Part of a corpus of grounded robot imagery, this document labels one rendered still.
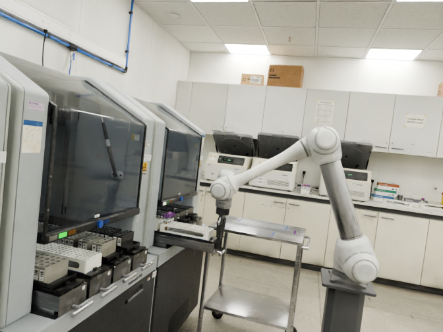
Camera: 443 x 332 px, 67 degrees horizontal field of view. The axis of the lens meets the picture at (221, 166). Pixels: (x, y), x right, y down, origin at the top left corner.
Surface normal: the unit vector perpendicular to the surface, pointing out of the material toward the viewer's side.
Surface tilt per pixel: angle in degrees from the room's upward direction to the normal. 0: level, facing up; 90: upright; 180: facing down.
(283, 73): 90
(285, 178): 90
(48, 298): 90
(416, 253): 90
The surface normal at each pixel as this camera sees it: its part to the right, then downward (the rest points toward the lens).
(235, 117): -0.25, 0.02
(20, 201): 0.96, 0.12
